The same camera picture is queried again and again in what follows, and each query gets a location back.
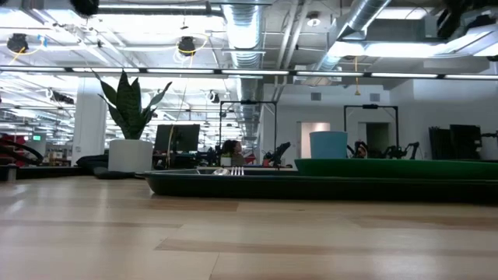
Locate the blue plastic cup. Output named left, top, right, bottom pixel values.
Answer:
left=309, top=130, right=349, bottom=160

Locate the dark background monitor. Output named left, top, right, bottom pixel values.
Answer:
left=153, top=124, right=202, bottom=153

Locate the black background rig frame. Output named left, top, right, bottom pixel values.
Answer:
left=219, top=100, right=279, bottom=167
left=342, top=103, right=400, bottom=158

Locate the dark green plastic tray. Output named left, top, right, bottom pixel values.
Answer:
left=135, top=167, right=498, bottom=205

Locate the long ceiling light strip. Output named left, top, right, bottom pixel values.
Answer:
left=0, top=65, right=498, bottom=81

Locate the silver ribbed ventilation duct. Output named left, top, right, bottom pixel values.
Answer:
left=221, top=2, right=267, bottom=141
left=310, top=0, right=393, bottom=72

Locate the white plant pot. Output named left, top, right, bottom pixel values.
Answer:
left=107, top=138, right=155, bottom=173

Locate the white building column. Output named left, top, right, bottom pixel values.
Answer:
left=71, top=76, right=109, bottom=167

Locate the green round plate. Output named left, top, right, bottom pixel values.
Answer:
left=293, top=157, right=498, bottom=181

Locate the black cabinet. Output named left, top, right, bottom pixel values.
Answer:
left=428, top=124, right=484, bottom=161

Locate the person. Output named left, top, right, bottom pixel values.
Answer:
left=220, top=138, right=247, bottom=168
left=354, top=141, right=370, bottom=159

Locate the black aluminium table frame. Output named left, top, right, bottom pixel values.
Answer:
left=0, top=164, right=94, bottom=183

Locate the black ceiling cable reel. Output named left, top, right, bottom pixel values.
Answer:
left=177, top=35, right=198, bottom=56
left=5, top=32, right=30, bottom=54

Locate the green snake plant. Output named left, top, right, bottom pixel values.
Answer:
left=91, top=69, right=174, bottom=142

